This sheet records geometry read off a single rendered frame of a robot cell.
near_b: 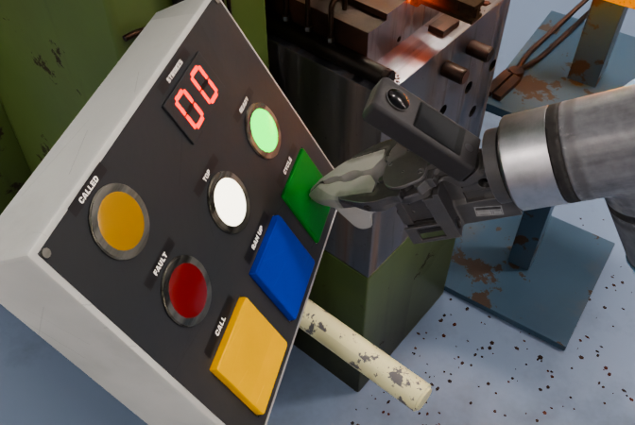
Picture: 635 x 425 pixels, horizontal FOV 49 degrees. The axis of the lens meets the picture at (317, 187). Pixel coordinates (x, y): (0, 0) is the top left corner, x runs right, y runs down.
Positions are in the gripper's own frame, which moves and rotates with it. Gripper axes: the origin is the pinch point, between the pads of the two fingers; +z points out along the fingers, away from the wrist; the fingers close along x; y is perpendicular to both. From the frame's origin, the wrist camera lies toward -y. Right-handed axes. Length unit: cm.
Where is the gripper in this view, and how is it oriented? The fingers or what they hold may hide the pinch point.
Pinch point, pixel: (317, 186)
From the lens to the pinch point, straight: 73.4
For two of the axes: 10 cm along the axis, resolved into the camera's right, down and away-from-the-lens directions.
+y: 4.8, 6.9, 5.4
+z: -8.4, 1.8, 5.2
